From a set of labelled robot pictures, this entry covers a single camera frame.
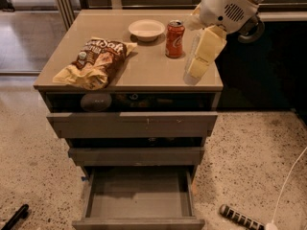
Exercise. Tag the grey round speaker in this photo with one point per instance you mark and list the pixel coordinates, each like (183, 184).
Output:
(96, 102)

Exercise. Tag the brown chip bag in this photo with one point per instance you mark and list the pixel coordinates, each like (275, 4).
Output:
(96, 64)

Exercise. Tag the orange soda can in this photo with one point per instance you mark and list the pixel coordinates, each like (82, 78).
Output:
(175, 32)

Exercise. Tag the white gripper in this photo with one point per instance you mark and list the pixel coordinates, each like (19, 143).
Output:
(225, 8)

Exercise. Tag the middle grey drawer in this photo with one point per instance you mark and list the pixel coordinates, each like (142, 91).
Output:
(137, 156)

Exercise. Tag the grey drawer cabinet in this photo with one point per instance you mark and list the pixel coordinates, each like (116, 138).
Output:
(147, 81)

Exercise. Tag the top grey drawer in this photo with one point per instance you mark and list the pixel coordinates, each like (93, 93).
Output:
(132, 124)

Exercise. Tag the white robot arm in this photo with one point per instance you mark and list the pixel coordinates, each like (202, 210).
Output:
(252, 30)

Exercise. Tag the white bowl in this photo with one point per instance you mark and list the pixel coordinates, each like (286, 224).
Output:
(146, 30)

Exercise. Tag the black object on floor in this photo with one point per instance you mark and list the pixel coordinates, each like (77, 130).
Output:
(21, 213)

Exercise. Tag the bottom grey drawer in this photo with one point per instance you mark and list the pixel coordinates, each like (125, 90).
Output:
(139, 198)

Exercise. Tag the grey drawer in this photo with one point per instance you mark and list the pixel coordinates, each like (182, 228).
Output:
(132, 124)
(139, 198)
(137, 156)

